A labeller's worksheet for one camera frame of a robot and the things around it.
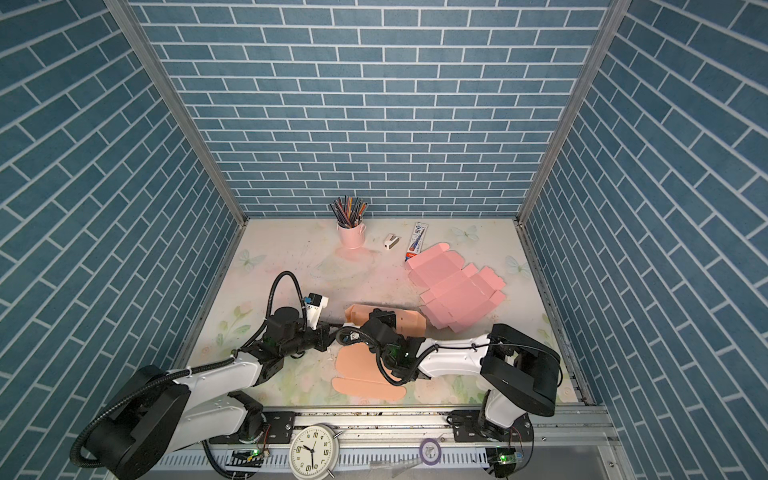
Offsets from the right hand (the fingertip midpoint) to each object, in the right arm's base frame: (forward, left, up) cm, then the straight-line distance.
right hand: (377, 304), depth 84 cm
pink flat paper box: (+12, -25, -12) cm, 30 cm away
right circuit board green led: (-32, -34, -12) cm, 49 cm away
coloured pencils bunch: (+37, +15, +1) cm, 40 cm away
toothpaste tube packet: (+34, -10, -9) cm, 37 cm away
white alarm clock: (-35, +10, -6) cm, 37 cm away
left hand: (-6, +9, -4) cm, 12 cm away
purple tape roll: (-30, -15, -12) cm, 36 cm away
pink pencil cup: (+29, +13, -5) cm, 33 cm away
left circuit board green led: (-37, +28, -13) cm, 48 cm away
